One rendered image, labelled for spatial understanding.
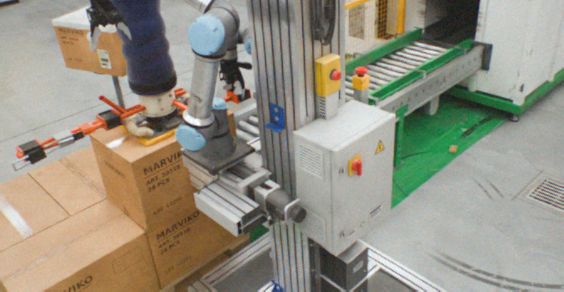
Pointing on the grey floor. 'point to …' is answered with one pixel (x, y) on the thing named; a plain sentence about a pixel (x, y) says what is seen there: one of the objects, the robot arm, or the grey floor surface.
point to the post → (361, 88)
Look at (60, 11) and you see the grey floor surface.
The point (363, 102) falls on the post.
